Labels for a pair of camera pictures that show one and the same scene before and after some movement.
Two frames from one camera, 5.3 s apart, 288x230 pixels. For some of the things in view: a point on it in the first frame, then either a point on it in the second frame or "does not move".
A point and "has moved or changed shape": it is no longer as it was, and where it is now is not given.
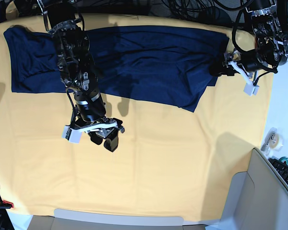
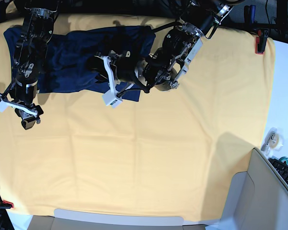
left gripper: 106,127 → 25,110
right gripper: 246,62 → 96,64
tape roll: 273,142 does not move
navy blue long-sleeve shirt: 164,66 has moved or changed shape
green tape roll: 284,158 does not move
